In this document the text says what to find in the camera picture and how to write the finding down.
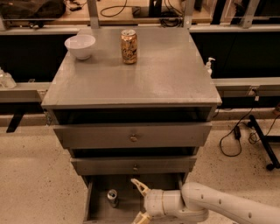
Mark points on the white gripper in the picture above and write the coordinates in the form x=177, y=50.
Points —
x=153, y=201

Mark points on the silver redbull can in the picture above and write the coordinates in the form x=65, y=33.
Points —
x=112, y=197

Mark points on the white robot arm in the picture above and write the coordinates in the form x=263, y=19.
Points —
x=193, y=201

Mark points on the grey open bottom drawer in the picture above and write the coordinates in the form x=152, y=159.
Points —
x=99, y=211

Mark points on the grey middle drawer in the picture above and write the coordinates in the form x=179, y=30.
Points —
x=88, y=166

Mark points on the grey top drawer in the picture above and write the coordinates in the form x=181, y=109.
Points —
x=133, y=135

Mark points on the grey wooden drawer cabinet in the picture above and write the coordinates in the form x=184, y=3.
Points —
x=168, y=84

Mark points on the orange soda can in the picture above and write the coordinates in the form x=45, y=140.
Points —
x=129, y=46

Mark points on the black wheeled stand leg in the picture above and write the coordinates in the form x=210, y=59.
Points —
x=266, y=140

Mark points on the white ceramic bowl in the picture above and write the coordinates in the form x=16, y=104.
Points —
x=80, y=46

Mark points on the clear plastic container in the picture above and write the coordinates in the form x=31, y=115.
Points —
x=6, y=80

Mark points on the black bag on desk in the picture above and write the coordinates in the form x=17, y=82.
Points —
x=24, y=9

